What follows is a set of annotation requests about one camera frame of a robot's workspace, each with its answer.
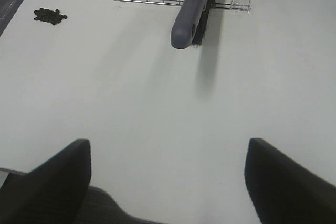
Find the purple brush black bristles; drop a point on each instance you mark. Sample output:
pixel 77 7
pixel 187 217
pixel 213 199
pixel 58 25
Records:
pixel 190 24

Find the pile of coffee beans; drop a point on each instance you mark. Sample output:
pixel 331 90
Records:
pixel 53 17

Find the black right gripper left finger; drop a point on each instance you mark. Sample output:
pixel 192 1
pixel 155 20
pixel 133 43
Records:
pixel 51 193

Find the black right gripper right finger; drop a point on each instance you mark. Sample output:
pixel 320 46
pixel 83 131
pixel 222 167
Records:
pixel 283 191

